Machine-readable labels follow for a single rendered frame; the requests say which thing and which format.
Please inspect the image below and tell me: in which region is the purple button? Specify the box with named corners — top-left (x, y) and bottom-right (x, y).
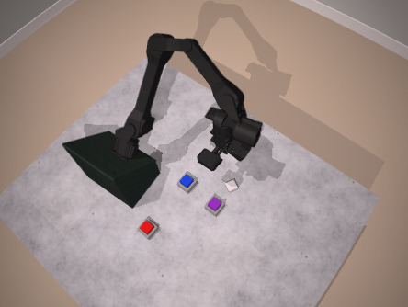
top-left (204, 196), bottom-right (225, 216)

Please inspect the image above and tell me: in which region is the red button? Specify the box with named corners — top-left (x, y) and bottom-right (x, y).
top-left (138, 218), bottom-right (159, 240)

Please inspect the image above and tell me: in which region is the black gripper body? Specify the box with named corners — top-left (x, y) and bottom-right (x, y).
top-left (197, 129), bottom-right (232, 171)

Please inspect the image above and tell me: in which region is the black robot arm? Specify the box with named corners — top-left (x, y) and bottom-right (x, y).
top-left (111, 33), bottom-right (262, 161)

